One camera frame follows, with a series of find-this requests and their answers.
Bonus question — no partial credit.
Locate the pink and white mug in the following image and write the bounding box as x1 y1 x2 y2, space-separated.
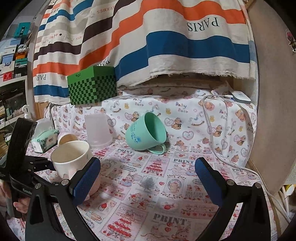
51 141 101 206

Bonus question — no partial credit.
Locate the frosted translucent plastic cup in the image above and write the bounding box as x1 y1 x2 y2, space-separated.
85 113 112 149

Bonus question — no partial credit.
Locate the mint green plastic cup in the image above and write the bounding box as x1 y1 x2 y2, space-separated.
125 112 167 155

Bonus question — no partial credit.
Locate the person's left hand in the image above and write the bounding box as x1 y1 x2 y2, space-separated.
0 180 30 214

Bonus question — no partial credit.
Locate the tissue pack with white tissue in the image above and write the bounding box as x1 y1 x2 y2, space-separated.
31 118 59 153

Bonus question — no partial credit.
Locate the clear spray bottle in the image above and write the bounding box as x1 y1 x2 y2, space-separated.
22 104 32 120

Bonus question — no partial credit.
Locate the printed tablecloth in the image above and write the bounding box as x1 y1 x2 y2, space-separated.
45 83 260 240

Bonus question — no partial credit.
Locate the white power bank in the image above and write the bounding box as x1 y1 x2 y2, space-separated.
231 90 251 104

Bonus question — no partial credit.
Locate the green checkered box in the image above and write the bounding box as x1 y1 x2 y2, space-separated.
67 66 117 105

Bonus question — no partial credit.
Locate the white shelf with boxes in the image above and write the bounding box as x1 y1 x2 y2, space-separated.
1 22 31 128

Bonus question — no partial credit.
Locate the striped hanging cloth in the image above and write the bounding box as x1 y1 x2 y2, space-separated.
33 1 257 104

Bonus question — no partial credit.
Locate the white cable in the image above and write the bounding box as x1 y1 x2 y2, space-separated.
202 93 291 223

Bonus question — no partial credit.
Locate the small white mug with handle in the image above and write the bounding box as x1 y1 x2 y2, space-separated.
58 132 79 146

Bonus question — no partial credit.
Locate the cartoon sticker on wall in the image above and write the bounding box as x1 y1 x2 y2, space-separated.
285 29 296 53

